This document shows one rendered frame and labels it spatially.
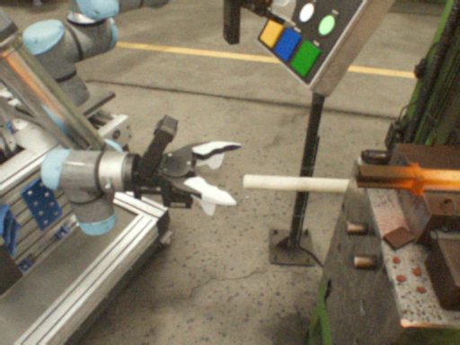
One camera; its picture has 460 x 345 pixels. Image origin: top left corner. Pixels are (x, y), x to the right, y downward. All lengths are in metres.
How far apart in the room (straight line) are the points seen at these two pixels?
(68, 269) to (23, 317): 0.21
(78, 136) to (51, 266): 0.90
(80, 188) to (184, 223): 1.21
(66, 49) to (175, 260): 1.01
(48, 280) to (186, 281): 0.55
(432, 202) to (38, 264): 1.39
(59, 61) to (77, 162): 0.56
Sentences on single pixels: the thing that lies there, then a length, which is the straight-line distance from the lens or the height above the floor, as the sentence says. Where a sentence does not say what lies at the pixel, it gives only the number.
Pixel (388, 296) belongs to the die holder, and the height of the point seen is 0.89.
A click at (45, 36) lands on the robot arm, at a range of 1.17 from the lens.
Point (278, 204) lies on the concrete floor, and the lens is 1.95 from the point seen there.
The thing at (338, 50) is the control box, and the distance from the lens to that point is 0.96.
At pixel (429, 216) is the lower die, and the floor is 0.98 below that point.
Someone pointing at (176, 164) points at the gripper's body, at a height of 1.01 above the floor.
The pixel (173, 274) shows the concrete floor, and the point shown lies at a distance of 1.70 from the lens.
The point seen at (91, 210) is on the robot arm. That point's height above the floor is 0.91.
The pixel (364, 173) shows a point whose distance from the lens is 0.64.
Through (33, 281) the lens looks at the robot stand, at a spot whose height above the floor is 0.21.
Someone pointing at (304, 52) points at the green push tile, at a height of 1.02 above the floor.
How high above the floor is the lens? 1.42
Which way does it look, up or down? 42 degrees down
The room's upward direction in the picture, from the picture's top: straight up
